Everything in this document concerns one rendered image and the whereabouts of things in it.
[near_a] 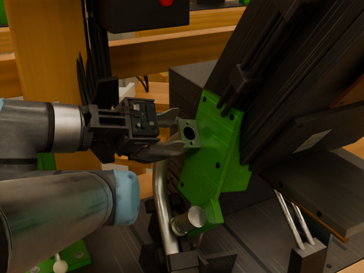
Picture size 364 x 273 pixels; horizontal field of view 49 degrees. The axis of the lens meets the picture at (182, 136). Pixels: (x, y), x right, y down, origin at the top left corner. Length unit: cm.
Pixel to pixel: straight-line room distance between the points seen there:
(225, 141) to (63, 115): 26
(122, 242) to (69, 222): 58
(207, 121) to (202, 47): 45
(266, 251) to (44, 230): 67
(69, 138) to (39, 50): 32
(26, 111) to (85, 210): 22
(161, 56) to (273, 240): 54
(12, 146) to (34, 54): 34
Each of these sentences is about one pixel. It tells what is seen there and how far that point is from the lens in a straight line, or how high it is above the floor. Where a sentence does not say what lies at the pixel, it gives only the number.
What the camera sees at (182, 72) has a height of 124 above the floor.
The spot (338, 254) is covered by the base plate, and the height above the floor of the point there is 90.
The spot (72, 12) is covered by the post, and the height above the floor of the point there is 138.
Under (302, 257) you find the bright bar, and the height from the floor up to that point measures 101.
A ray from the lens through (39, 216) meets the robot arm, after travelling 32.
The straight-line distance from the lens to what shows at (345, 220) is 68.
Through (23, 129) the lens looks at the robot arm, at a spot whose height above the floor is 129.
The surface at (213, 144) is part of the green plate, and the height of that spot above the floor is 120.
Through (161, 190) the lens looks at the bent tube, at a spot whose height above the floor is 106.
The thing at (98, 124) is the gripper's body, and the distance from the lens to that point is 59.
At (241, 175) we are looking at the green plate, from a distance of 73.
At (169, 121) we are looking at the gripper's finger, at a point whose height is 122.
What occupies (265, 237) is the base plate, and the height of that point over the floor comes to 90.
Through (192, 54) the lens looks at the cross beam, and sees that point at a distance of 111.
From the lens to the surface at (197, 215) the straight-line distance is 70.
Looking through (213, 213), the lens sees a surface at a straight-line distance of 69.
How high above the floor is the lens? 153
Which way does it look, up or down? 28 degrees down
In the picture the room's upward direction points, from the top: straight up
